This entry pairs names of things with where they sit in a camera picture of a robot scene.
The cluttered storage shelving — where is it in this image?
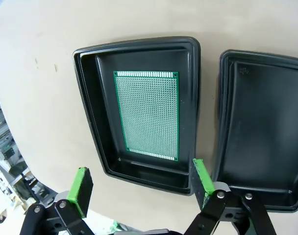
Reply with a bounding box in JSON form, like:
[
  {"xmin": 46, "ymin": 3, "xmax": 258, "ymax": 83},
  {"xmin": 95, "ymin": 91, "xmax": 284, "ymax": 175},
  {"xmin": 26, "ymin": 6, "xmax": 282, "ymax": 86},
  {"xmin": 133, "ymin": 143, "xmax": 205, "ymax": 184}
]
[{"xmin": 0, "ymin": 80, "xmax": 54, "ymax": 235}]

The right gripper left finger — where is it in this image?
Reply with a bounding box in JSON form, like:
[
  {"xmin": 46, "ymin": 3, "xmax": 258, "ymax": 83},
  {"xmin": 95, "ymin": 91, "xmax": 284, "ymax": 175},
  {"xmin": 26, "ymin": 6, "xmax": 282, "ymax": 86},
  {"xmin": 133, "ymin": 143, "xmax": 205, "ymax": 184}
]
[{"xmin": 20, "ymin": 167, "xmax": 96, "ymax": 235}]

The black ESD tray with emblem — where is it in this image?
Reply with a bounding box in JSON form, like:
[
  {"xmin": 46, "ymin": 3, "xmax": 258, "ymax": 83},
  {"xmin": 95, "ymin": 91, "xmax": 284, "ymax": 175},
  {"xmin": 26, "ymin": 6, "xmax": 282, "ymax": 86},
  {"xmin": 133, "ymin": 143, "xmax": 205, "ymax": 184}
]
[{"xmin": 211, "ymin": 49, "xmax": 298, "ymax": 213}]

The green perforated circuit board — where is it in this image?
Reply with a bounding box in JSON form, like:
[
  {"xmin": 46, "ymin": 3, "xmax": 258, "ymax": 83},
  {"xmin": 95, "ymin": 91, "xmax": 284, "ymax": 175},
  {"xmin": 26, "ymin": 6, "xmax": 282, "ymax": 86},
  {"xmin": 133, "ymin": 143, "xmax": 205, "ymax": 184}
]
[{"xmin": 113, "ymin": 70, "xmax": 180, "ymax": 163}]

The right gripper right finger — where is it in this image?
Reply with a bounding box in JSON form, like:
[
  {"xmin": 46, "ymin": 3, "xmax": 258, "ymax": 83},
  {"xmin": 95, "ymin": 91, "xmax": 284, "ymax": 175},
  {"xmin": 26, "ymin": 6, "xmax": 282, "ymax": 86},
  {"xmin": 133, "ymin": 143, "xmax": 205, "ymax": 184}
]
[{"xmin": 185, "ymin": 158, "xmax": 278, "ymax": 235}]

